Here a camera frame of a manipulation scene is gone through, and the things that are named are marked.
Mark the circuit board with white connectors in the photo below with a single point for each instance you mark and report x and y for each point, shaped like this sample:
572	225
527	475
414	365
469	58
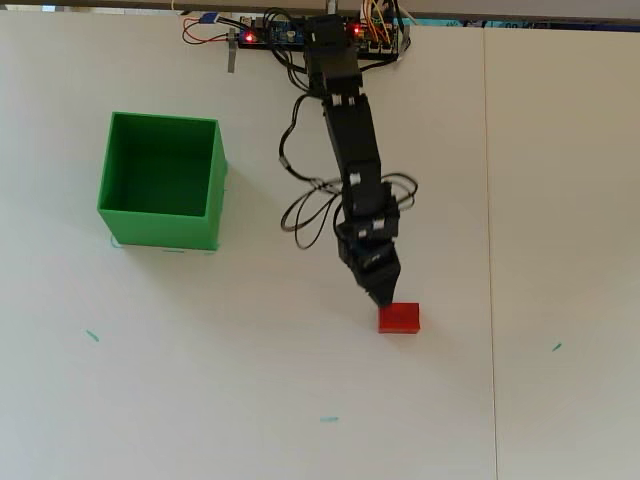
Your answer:
376	46

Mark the blue circuit board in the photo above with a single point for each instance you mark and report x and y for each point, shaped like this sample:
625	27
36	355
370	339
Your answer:
280	32

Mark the blue usb plug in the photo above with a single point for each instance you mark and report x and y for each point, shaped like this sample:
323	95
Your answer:
208	18

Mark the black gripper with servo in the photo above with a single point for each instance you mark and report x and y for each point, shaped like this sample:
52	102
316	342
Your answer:
370	240

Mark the red rectangular block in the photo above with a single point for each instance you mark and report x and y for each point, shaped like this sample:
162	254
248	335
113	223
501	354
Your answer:
400	320

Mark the green square plastic bin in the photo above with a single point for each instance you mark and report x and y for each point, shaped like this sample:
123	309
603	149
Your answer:
160	227

